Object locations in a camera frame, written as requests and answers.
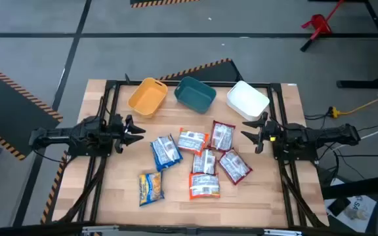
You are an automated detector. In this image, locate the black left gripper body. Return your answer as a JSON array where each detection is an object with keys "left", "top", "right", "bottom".
[{"left": 109, "top": 113, "right": 127, "bottom": 154}]

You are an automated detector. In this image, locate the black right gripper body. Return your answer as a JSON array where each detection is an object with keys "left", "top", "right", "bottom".
[{"left": 256, "top": 111, "right": 287, "bottom": 154}]

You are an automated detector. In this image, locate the blue Maruchan ramen pack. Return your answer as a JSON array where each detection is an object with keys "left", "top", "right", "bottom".
[
  {"left": 150, "top": 133, "right": 184, "bottom": 172},
  {"left": 138, "top": 171, "right": 165, "bottom": 207}
]

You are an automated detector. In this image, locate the orange Maruchan ramen pack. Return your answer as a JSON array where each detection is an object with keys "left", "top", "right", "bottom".
[
  {"left": 188, "top": 172, "right": 221, "bottom": 200},
  {"left": 177, "top": 127, "right": 210, "bottom": 155}
]

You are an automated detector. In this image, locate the white plastic bin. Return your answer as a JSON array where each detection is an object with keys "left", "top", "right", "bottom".
[{"left": 226, "top": 80, "right": 270, "bottom": 121}]

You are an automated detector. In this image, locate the yellow plastic bin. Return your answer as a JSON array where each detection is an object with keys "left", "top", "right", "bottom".
[{"left": 127, "top": 77, "right": 169, "bottom": 119}]

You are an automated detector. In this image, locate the black hazard-striped floor mat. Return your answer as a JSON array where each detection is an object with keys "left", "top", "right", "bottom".
[
  {"left": 129, "top": 0, "right": 200, "bottom": 9},
  {"left": 157, "top": 58, "right": 244, "bottom": 83},
  {"left": 0, "top": 58, "right": 64, "bottom": 161}
]

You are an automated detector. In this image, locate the teal plastic bin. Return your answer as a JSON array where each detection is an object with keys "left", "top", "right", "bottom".
[{"left": 174, "top": 75, "right": 217, "bottom": 115}]

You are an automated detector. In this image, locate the hazard tape strip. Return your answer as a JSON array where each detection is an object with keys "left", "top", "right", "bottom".
[{"left": 40, "top": 149, "right": 70, "bottom": 226}]

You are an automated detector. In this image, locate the printed paper sheet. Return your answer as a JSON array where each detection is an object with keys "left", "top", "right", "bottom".
[{"left": 325, "top": 195, "right": 377, "bottom": 233}]

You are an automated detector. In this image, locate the red floor stand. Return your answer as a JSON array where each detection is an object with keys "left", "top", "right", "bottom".
[{"left": 300, "top": 0, "right": 346, "bottom": 52}]

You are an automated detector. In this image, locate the black aluminium rig frame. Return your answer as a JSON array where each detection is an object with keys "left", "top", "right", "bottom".
[{"left": 57, "top": 79, "right": 328, "bottom": 229}]

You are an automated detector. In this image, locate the yellow extension cord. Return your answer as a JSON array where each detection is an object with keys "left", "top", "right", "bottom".
[{"left": 329, "top": 88, "right": 378, "bottom": 119}]

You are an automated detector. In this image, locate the silver aluminium bracket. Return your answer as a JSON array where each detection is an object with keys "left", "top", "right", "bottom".
[
  {"left": 263, "top": 228, "right": 303, "bottom": 236},
  {"left": 82, "top": 224, "right": 121, "bottom": 235}
]

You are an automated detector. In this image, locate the black desk frame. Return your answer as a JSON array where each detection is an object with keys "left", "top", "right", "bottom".
[{"left": 308, "top": 0, "right": 378, "bottom": 89}]

